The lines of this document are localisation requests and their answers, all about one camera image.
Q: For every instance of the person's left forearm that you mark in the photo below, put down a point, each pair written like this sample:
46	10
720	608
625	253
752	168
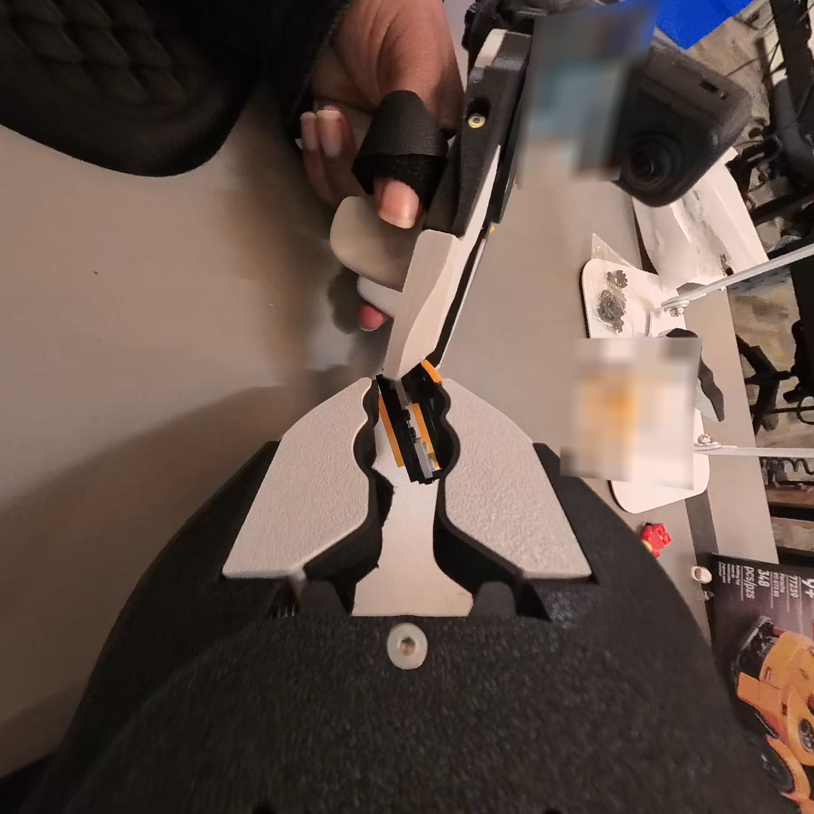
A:
127	76

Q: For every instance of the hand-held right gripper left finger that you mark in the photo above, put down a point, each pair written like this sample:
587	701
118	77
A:
305	496

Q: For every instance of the plastic bag with lego pieces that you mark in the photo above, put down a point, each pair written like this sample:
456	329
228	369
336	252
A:
612	305

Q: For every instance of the orange black lego car section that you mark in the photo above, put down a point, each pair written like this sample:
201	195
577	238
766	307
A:
407	439

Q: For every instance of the person's left hand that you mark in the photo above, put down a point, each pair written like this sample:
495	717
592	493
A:
388	51

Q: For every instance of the black office chair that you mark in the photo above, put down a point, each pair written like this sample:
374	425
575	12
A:
788	127

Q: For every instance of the lego set box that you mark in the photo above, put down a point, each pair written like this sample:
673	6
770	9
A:
763	636

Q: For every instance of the small white round lego piece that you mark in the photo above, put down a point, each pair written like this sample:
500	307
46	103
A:
701	575

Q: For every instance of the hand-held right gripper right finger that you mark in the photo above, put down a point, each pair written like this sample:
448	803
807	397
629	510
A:
509	496

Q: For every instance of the red lego minifigure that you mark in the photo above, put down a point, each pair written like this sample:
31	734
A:
655	537

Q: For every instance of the blue plastic bin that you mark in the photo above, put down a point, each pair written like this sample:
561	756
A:
706	22

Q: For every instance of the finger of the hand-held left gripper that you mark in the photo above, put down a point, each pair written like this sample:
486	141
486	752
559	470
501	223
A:
426	299

